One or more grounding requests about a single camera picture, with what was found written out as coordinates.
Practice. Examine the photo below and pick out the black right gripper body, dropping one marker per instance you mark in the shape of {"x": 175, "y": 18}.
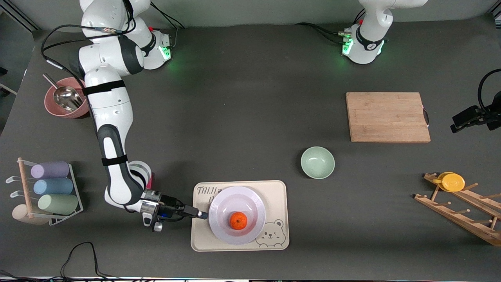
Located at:
{"x": 170, "y": 206}

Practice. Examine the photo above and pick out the orange fruit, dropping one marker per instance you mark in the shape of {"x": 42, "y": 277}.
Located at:
{"x": 238, "y": 220}

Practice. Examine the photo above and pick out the pale lavender round plate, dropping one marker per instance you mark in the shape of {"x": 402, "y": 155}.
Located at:
{"x": 242, "y": 203}

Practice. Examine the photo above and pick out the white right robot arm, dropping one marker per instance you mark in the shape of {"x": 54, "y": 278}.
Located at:
{"x": 109, "y": 102}

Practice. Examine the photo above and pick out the pink folded cloth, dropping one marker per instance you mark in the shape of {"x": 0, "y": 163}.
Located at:
{"x": 150, "y": 181}

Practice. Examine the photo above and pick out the yellow cup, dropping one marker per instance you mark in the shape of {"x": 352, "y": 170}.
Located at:
{"x": 452, "y": 182}

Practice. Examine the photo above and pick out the wooden cutting board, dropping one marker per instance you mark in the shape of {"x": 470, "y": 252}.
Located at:
{"x": 387, "y": 117}

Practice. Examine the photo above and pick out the cream tray with bear print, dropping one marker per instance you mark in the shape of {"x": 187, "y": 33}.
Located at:
{"x": 274, "y": 196}

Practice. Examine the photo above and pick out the wooden peg rack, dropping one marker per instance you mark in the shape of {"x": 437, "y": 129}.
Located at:
{"x": 458, "y": 213}

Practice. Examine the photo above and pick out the green cup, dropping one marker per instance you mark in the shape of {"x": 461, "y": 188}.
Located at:
{"x": 58, "y": 204}

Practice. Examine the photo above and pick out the blue cup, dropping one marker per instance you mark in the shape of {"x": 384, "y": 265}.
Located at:
{"x": 54, "y": 186}

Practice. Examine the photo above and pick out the purple cup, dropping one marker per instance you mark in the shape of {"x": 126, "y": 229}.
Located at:
{"x": 51, "y": 170}

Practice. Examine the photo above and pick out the pale green bowl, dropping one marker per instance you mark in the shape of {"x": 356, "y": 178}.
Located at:
{"x": 317, "y": 162}

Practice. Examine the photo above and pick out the beige cup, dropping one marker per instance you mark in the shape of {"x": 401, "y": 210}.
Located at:
{"x": 19, "y": 214}

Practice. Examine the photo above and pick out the pink bowl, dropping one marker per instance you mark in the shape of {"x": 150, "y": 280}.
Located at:
{"x": 54, "y": 111}

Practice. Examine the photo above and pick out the metal scoop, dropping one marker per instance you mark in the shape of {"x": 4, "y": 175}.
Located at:
{"x": 67, "y": 98}

